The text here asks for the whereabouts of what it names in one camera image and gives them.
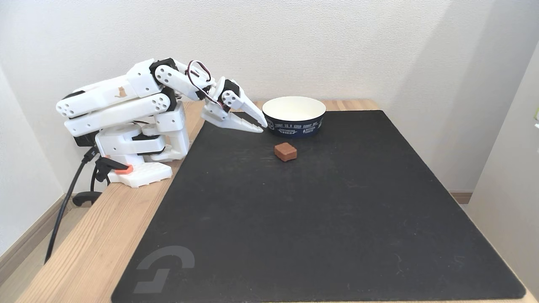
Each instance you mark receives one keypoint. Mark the dark printed paper bowl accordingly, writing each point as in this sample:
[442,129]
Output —
[294,113]

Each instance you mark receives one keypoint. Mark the brown square toy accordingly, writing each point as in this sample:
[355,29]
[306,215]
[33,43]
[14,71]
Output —
[285,151]

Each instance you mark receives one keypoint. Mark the black clamp with orange tip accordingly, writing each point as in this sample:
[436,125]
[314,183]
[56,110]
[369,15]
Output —
[110,165]

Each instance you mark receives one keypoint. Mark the black desk mat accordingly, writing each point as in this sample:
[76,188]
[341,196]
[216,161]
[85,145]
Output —
[320,210]

